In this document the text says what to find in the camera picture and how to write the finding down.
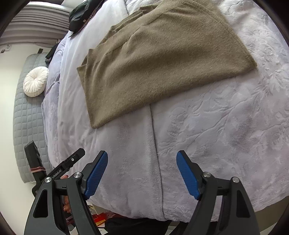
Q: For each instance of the white round cushion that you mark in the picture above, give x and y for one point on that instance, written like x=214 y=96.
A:
x=35 y=81

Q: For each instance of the brown knit sweater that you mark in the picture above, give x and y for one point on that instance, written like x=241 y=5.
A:
x=159 y=51

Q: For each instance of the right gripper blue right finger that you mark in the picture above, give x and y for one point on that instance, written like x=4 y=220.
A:
x=191 y=174

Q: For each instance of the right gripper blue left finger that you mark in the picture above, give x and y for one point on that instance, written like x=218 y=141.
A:
x=92 y=174

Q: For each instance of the lavender plush bed blanket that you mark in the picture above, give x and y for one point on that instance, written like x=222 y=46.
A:
x=235 y=127

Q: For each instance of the red items on floor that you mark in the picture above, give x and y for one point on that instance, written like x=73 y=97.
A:
x=100 y=215

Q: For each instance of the dark clothes pile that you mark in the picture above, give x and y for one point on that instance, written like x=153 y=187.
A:
x=82 y=14

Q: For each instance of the person left hand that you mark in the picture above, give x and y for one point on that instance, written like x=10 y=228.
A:
x=66 y=206

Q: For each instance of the grey striped window blind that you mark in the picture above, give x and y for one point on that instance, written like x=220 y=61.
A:
x=38 y=23

